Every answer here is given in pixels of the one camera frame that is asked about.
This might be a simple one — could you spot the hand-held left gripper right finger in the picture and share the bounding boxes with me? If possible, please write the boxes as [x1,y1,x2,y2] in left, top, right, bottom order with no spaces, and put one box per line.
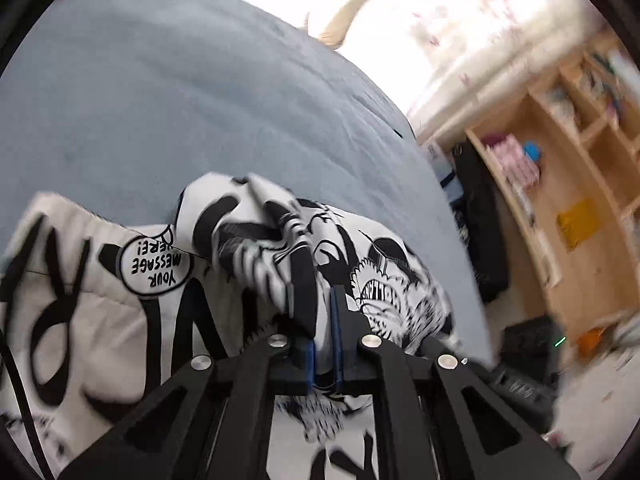
[330,285,582,480]

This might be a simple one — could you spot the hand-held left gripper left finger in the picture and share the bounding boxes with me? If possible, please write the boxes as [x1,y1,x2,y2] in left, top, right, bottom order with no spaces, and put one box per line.
[60,332,317,480]

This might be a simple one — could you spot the black and white printed jacket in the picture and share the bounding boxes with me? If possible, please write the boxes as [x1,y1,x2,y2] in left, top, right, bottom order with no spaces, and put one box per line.
[0,172,463,480]

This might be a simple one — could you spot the black device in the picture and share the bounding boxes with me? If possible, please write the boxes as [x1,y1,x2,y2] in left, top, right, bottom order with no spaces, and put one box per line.
[500,317,566,376]

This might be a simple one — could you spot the long black bag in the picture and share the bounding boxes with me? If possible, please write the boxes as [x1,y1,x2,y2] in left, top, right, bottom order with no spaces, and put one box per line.
[452,140,511,303]

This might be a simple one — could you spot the white cardboard box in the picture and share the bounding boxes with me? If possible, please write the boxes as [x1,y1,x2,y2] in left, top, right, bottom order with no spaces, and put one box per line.
[422,141,451,166]

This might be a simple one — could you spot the pink drawer boxes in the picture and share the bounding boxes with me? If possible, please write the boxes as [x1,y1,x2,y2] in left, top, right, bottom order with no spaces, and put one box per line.
[482,132,541,191]

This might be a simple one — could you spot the blue bed blanket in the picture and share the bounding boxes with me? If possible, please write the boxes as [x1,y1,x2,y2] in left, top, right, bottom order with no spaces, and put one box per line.
[0,0,496,366]

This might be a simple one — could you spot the wooden bookshelf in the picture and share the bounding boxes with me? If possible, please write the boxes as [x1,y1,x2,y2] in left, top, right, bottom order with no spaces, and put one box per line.
[415,25,640,351]

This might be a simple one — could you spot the floral sheer curtain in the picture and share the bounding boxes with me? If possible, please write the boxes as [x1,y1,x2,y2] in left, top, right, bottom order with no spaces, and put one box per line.
[305,0,606,136]

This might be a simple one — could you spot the black cable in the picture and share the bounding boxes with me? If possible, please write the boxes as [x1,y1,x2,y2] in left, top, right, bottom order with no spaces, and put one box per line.
[0,332,55,480]

